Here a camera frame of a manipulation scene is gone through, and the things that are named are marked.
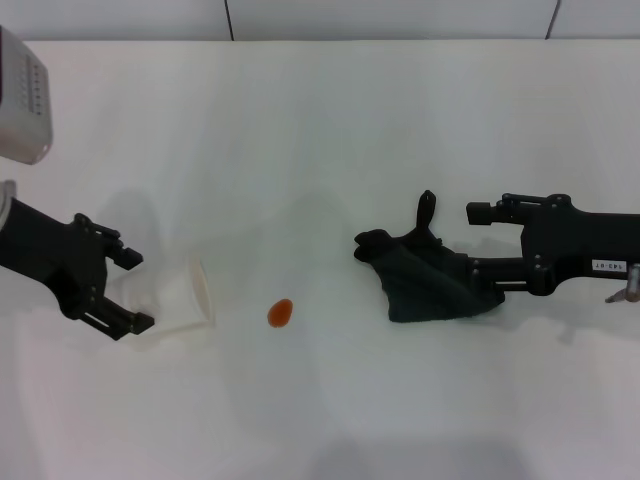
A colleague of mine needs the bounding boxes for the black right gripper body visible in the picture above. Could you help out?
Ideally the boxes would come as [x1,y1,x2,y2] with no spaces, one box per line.
[520,194,640,296]

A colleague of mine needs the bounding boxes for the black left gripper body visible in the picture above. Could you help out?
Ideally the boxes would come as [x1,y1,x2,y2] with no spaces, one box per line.
[0,198,109,321]

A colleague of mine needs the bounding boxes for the dark blue rag with strap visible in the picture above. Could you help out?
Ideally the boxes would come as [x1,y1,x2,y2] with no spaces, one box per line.
[353,189,506,325]

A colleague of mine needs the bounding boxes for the white paper cup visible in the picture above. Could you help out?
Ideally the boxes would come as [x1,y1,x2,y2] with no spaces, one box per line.
[117,252,220,335]

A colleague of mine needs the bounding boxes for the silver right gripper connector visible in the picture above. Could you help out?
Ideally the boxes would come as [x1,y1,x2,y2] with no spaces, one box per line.
[604,266,640,304]

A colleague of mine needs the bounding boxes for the orange sauce blob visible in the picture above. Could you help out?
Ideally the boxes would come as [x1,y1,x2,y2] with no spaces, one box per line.
[267,298,295,329]

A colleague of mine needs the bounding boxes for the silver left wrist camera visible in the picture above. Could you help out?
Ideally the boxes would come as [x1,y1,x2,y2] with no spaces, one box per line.
[0,27,55,166]

